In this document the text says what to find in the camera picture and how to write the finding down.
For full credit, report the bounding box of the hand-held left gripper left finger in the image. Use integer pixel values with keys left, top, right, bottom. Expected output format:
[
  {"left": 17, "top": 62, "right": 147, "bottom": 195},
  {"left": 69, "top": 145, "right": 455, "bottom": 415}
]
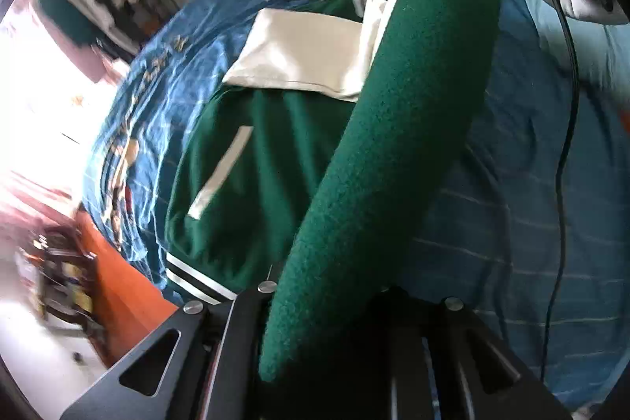
[{"left": 59, "top": 279, "right": 277, "bottom": 420}]

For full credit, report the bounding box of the black cable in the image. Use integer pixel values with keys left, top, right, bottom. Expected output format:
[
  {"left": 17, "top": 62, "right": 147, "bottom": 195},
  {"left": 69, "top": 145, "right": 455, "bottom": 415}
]
[{"left": 539, "top": 0, "right": 580, "bottom": 381}]

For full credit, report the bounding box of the blue striped bed sheet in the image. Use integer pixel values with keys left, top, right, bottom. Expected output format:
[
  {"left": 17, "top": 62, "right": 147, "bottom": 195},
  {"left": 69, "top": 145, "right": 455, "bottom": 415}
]
[{"left": 81, "top": 0, "right": 630, "bottom": 406}]

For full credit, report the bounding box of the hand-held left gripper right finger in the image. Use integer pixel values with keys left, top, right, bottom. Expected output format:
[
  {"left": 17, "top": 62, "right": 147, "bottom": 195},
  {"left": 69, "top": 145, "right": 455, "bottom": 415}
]
[{"left": 384, "top": 287, "right": 547, "bottom": 420}]

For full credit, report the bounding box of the green varsity jacket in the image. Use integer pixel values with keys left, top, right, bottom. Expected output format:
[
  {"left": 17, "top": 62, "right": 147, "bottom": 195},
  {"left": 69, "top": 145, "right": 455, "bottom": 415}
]
[{"left": 165, "top": 0, "right": 504, "bottom": 384}]

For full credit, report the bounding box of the dark furniture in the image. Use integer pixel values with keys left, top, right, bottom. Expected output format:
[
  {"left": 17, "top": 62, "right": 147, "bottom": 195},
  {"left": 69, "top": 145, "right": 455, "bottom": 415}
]
[{"left": 30, "top": 228, "right": 105, "bottom": 338}]

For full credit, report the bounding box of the light blue duvet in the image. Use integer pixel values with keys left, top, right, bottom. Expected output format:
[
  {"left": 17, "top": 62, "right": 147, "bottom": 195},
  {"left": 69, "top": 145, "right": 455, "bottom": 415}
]
[{"left": 522, "top": 0, "right": 630, "bottom": 106}]

